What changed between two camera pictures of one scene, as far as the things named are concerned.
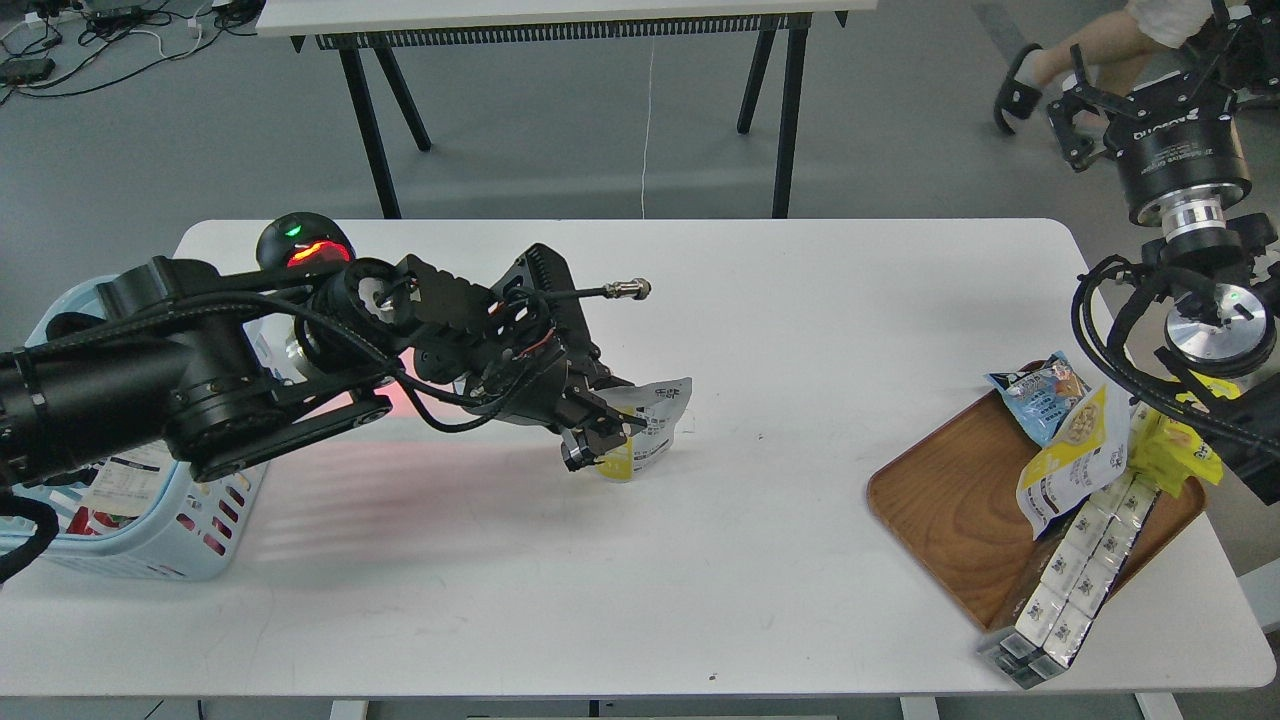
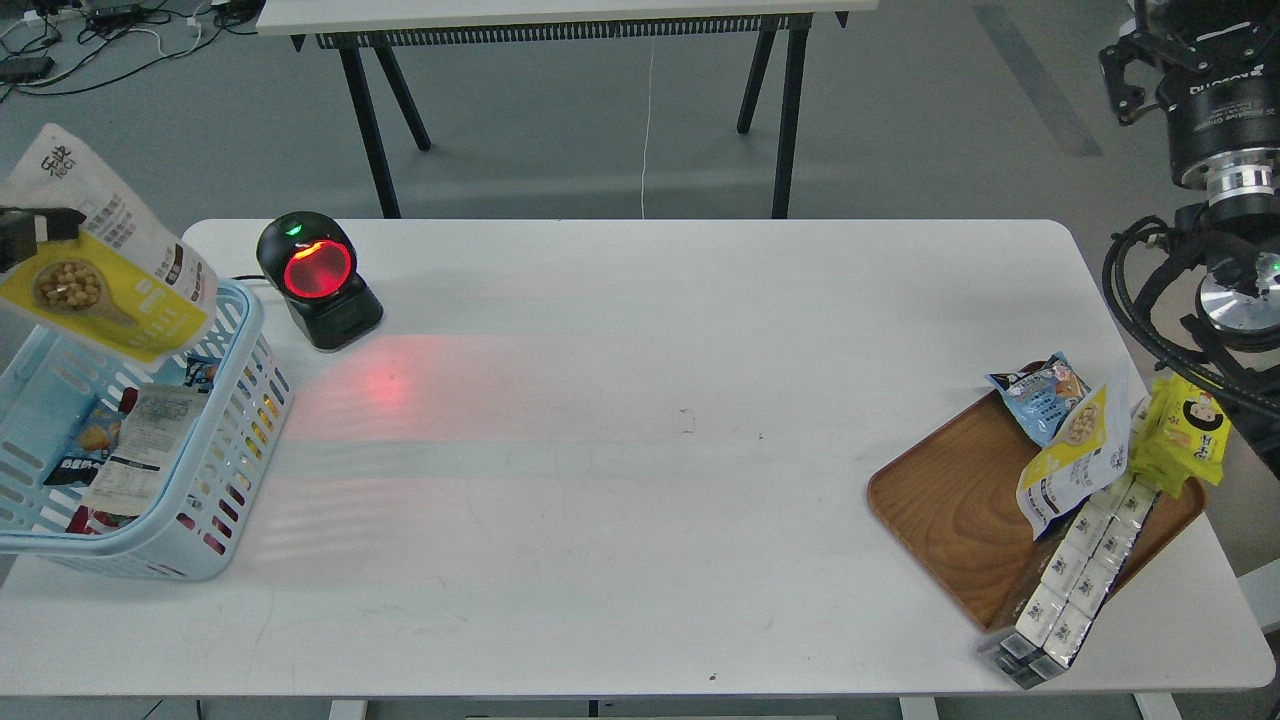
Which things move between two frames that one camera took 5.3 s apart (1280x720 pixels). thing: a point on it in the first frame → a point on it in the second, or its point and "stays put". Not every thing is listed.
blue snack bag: (1038, 394) stays put
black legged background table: (350, 26) stays put
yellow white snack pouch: (659, 402) → (135, 283)
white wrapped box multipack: (1049, 630) stays put
